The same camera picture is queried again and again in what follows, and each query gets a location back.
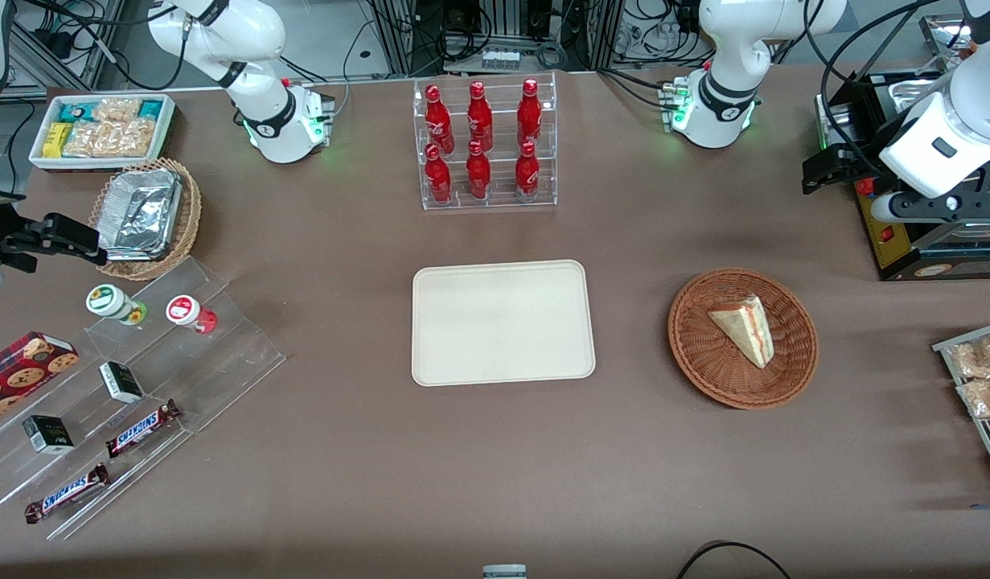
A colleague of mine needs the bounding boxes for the tray of packaged snacks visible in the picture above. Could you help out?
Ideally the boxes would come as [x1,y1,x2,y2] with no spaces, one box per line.
[933,320,990,491]

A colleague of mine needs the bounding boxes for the brown wicker basket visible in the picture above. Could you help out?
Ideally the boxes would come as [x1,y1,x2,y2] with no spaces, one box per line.
[668,268,820,410]

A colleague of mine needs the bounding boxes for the red lid cup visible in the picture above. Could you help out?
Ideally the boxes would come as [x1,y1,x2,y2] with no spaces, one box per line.
[166,295,218,335]

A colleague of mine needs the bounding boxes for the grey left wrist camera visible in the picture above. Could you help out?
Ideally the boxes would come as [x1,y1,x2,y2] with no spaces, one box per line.
[871,191,990,224]

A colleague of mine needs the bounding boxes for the black food warmer machine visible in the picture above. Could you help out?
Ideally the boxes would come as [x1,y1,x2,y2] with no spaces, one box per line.
[815,14,990,282]

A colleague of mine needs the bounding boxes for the red cola bottle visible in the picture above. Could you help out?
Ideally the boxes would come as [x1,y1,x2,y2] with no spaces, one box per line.
[466,140,492,199]
[425,84,455,154]
[466,80,494,152]
[516,78,543,147]
[424,144,453,204]
[515,142,540,200]

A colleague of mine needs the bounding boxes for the small black box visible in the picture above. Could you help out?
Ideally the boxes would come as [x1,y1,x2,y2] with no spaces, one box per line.
[99,361,145,404]
[22,415,75,455]

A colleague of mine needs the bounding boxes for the clear acrylic stepped shelf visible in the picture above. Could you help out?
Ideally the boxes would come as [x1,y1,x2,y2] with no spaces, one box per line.
[0,256,286,541]

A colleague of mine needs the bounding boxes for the clear bag of nuts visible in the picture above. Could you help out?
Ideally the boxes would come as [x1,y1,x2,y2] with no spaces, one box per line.
[92,98,142,125]
[63,121,113,158]
[109,117,156,158]

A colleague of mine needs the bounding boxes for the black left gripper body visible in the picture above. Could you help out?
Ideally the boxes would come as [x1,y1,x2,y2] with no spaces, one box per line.
[802,145,869,195]

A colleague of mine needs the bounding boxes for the triangular sandwich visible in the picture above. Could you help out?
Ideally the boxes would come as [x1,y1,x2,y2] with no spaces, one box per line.
[708,295,775,370]

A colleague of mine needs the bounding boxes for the clear bag of snacks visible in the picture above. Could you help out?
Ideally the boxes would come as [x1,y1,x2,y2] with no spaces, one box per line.
[957,376,990,419]
[949,334,990,379]

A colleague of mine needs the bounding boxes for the beige plastic tray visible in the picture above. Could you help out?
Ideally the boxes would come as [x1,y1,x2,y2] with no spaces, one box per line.
[412,259,597,388]

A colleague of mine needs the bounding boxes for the clear acrylic bottle rack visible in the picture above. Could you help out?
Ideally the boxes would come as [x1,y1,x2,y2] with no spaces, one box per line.
[413,72,558,211]

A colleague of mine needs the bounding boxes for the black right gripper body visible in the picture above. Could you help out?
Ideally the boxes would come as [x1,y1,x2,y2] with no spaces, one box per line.
[0,213,108,273]

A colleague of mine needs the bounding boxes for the aluminium foil tray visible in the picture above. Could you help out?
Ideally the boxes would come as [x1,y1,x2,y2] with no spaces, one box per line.
[99,167,183,262]

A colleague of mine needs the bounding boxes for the green lid cup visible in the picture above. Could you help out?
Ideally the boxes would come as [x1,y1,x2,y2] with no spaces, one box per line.
[86,284,148,326]

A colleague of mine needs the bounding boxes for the black floor cable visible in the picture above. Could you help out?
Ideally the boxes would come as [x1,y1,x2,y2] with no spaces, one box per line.
[676,540,793,579]

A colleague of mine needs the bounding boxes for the red cookie box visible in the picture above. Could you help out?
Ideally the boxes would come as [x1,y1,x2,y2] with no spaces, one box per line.
[0,331,80,427]

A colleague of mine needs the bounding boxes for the white snack bin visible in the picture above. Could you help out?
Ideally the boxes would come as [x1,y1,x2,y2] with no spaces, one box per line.
[30,94,176,172]

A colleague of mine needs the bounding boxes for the light wicker basket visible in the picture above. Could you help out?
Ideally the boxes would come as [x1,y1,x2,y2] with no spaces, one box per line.
[88,158,202,281]

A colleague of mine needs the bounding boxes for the snickers bar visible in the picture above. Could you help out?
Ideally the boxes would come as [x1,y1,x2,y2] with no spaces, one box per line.
[24,463,110,524]
[105,400,182,459]

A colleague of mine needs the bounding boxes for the steel warmer pan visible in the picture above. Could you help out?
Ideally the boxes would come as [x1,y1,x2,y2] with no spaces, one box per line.
[889,76,958,115]

